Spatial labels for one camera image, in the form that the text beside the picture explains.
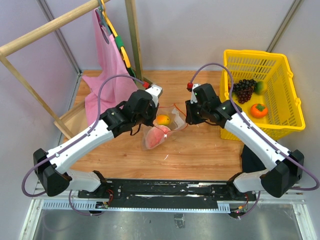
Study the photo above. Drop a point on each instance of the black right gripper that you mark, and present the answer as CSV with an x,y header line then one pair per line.
x,y
191,119

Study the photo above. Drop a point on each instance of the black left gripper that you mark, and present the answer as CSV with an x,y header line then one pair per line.
x,y
154,110

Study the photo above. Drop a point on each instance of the yellow green mango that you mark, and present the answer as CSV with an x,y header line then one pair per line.
x,y
163,119

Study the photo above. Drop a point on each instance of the watermelon slice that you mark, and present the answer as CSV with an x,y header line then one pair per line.
x,y
155,136

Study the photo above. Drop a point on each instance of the clear zip bag orange zipper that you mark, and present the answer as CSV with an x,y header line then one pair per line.
x,y
177,123

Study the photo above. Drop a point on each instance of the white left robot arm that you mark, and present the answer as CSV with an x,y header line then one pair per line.
x,y
52,167

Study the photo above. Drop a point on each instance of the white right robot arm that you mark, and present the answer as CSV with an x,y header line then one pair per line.
x,y
282,166

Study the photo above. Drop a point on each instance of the pink t-shirt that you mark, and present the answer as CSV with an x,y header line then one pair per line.
x,y
115,90

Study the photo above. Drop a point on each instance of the dark grape bunch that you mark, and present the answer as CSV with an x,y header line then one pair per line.
x,y
243,90

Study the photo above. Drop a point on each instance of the orange persimmon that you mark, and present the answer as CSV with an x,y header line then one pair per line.
x,y
258,110

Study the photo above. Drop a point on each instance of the yellow plastic basket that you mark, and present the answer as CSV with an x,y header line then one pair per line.
x,y
285,114

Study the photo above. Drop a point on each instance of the yellow hanger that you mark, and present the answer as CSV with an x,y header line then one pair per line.
x,y
114,33

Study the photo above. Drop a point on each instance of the dark navy cloth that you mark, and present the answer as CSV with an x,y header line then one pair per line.
x,y
250,161

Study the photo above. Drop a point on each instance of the wooden clothes rack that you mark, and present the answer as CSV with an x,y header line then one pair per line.
x,y
53,25

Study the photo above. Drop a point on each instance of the green hanger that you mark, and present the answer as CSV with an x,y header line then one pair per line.
x,y
123,53

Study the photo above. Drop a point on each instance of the grey hanger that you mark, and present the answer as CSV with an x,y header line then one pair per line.
x,y
101,16

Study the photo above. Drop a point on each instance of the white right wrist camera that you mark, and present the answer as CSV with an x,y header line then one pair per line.
x,y
193,99

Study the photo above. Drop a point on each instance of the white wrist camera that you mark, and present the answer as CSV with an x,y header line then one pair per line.
x,y
193,99
155,91

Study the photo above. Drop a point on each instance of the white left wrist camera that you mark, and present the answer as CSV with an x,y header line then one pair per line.
x,y
155,91

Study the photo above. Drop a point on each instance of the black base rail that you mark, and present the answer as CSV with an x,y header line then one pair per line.
x,y
167,195

